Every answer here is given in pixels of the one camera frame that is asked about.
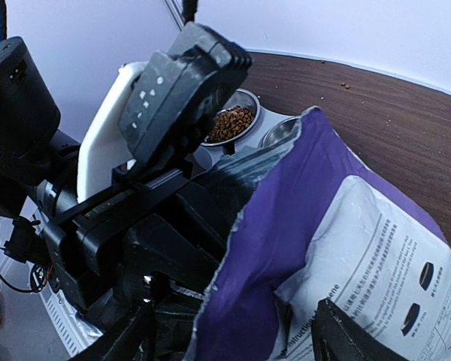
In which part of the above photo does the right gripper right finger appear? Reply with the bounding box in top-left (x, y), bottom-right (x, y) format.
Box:
top-left (311, 299), bottom-right (406, 361)

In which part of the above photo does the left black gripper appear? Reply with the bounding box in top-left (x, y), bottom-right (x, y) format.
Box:
top-left (41, 169), bottom-right (229, 323)

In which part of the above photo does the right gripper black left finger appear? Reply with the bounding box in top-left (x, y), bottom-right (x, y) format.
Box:
top-left (78, 300), bottom-right (156, 360)

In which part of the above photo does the purple puppy food bag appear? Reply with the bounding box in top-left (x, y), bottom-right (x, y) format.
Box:
top-left (185, 107), bottom-right (451, 360)

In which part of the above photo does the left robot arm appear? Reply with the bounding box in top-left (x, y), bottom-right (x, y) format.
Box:
top-left (0, 30), bottom-right (251, 321)

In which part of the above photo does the brown kibble pet food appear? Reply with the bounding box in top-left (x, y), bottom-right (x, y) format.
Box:
top-left (205, 106), bottom-right (255, 143)

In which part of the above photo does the grey double pet feeder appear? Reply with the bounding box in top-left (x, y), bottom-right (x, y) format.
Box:
top-left (192, 89), bottom-right (299, 178)

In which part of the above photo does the left steel feeder bowl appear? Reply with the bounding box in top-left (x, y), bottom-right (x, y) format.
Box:
top-left (201, 89), bottom-right (262, 147)

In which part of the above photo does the steel feeder bowl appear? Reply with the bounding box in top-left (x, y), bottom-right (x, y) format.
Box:
top-left (201, 89), bottom-right (262, 147)
top-left (259, 116), bottom-right (300, 148)

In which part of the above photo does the right steel feeder bowl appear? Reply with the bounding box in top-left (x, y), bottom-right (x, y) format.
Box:
top-left (259, 116), bottom-right (300, 148)

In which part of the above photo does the front aluminium rail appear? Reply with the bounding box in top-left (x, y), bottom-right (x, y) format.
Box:
top-left (27, 263), bottom-right (102, 356)

